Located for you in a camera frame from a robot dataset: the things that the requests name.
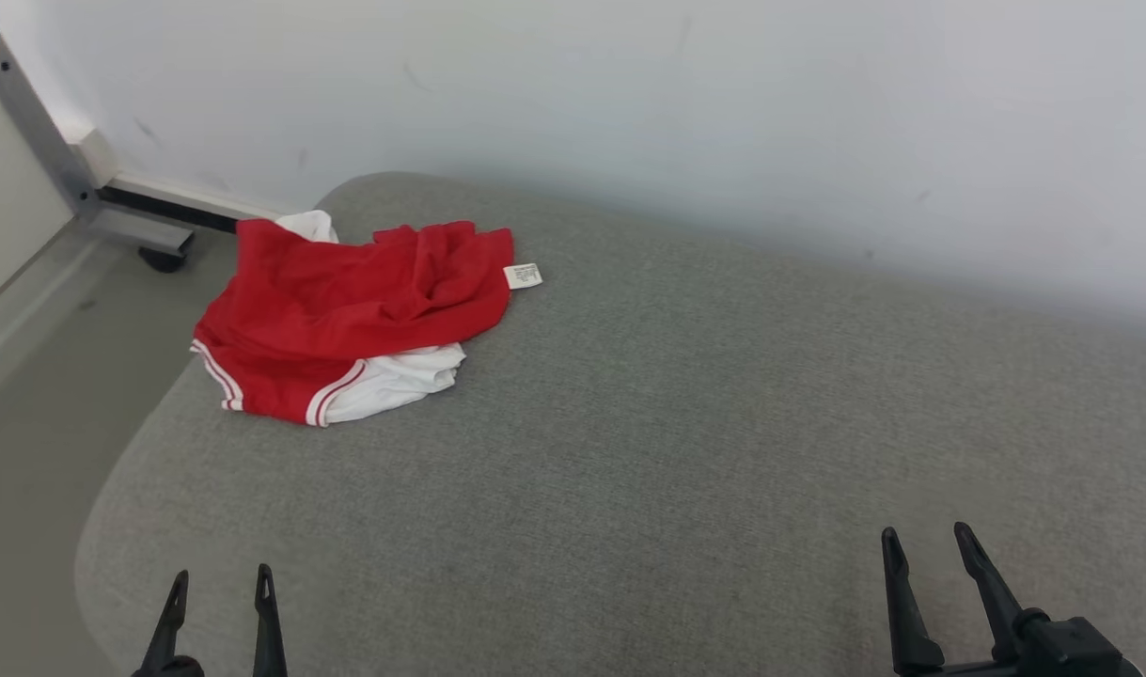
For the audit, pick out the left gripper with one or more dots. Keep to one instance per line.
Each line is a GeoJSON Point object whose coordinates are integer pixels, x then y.
{"type": "Point", "coordinates": [168, 669]}

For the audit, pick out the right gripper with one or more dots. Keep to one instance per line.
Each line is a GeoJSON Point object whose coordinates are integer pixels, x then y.
{"type": "Point", "coordinates": [967, 670]}

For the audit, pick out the red shorts with white label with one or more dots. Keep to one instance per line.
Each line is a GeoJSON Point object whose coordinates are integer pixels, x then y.
{"type": "Point", "coordinates": [347, 301]}

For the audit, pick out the grey fabric sofa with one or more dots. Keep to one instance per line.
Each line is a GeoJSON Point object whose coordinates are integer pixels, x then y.
{"type": "Point", "coordinates": [629, 470]}

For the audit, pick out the black caster wheel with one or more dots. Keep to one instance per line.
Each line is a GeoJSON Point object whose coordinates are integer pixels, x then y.
{"type": "Point", "coordinates": [164, 259]}

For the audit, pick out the grey metal frame partition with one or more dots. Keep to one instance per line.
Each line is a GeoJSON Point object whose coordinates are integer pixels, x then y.
{"type": "Point", "coordinates": [37, 122]}

